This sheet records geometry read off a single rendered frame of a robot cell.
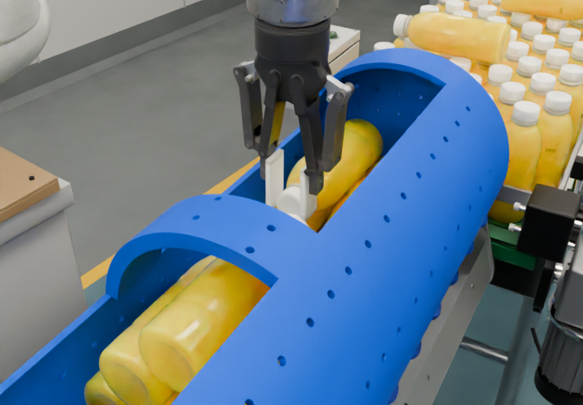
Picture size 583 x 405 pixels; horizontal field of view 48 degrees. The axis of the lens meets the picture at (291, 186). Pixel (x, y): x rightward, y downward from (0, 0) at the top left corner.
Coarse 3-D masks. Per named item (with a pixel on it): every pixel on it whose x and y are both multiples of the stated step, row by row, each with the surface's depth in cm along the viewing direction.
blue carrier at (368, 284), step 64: (384, 64) 82; (448, 64) 83; (384, 128) 93; (448, 128) 73; (256, 192) 85; (384, 192) 61; (448, 192) 68; (128, 256) 58; (192, 256) 75; (256, 256) 51; (320, 256) 53; (384, 256) 57; (448, 256) 67; (128, 320) 67; (256, 320) 46; (320, 320) 49; (384, 320) 55; (0, 384) 55; (64, 384) 61; (192, 384) 41; (256, 384) 44; (320, 384) 47; (384, 384) 55
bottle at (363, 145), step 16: (352, 128) 86; (368, 128) 87; (352, 144) 83; (368, 144) 86; (304, 160) 79; (352, 160) 82; (368, 160) 85; (336, 176) 78; (352, 176) 82; (320, 192) 77; (336, 192) 79; (320, 208) 79
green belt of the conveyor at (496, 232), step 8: (488, 224) 109; (496, 224) 109; (504, 224) 109; (520, 224) 109; (496, 232) 108; (504, 232) 107; (512, 232) 107; (496, 240) 107; (504, 240) 107; (512, 240) 106; (496, 248) 107; (504, 248) 107; (512, 248) 106; (496, 256) 108; (504, 256) 107; (512, 256) 107; (520, 256) 106; (528, 256) 105; (512, 264) 108; (520, 264) 107; (528, 264) 106
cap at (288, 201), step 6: (294, 186) 76; (282, 192) 77; (288, 192) 75; (294, 192) 75; (282, 198) 76; (288, 198) 75; (294, 198) 75; (282, 204) 76; (288, 204) 76; (294, 204) 75; (282, 210) 77; (288, 210) 76; (294, 210) 76
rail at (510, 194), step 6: (504, 186) 104; (510, 186) 104; (504, 192) 104; (510, 192) 104; (516, 192) 103; (522, 192) 103; (528, 192) 103; (498, 198) 106; (504, 198) 105; (510, 198) 104; (516, 198) 104; (522, 198) 103; (528, 198) 103; (522, 204) 104
